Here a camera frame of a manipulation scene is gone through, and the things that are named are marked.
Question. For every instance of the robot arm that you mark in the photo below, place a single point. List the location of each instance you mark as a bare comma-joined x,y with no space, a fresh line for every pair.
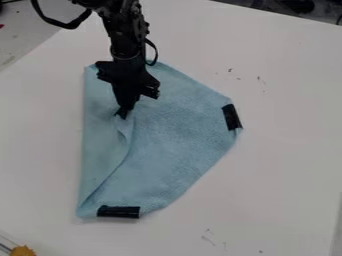
123,30

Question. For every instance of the light blue cloth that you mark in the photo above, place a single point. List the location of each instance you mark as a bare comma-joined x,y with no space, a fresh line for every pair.
173,143

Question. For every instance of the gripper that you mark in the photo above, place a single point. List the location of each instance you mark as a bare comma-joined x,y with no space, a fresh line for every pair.
127,75

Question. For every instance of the yellow toy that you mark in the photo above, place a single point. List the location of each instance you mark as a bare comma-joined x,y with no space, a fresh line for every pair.
22,251

